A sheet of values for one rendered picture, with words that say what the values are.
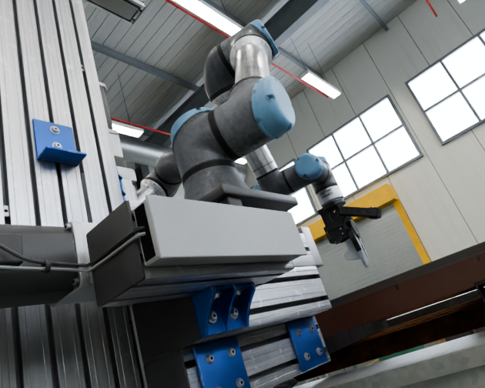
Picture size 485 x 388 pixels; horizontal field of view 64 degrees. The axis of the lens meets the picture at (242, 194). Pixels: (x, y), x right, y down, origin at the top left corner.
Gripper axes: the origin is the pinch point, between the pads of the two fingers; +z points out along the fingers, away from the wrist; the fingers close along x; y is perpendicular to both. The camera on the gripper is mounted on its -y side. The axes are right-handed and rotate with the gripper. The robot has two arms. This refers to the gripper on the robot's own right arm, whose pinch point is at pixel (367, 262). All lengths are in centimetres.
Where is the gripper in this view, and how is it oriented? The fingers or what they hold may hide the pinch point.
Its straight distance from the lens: 120.2
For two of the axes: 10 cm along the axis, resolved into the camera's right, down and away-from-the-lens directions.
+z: 3.3, 8.9, -3.3
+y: -8.2, 4.4, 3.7
